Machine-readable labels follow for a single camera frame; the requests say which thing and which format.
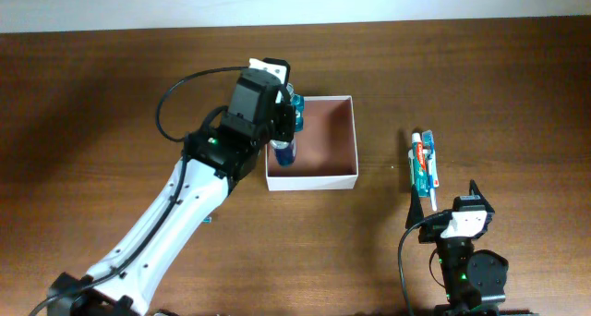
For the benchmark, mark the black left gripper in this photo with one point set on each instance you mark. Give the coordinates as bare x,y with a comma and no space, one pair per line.
283,129

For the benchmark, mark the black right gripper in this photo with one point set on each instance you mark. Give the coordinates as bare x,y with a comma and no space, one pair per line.
431,229

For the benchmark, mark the teal Listerine mouthwash bottle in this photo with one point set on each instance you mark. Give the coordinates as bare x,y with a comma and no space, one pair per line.
298,102

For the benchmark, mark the red green toothpaste tube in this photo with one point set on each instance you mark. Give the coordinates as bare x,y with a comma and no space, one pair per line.
419,166

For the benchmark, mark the clear foam soap pump bottle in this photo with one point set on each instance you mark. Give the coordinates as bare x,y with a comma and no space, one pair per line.
284,152

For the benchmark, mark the blue white toothbrush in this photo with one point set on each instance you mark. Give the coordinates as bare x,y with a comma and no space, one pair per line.
430,158

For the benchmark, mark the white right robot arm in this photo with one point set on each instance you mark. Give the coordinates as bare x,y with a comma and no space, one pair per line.
473,280

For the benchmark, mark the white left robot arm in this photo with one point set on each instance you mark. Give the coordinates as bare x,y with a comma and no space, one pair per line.
214,158

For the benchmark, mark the green white soap box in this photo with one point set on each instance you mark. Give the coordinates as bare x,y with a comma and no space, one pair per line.
410,168

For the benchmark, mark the pink white cardboard box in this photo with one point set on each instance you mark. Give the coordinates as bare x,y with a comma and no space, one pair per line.
326,155

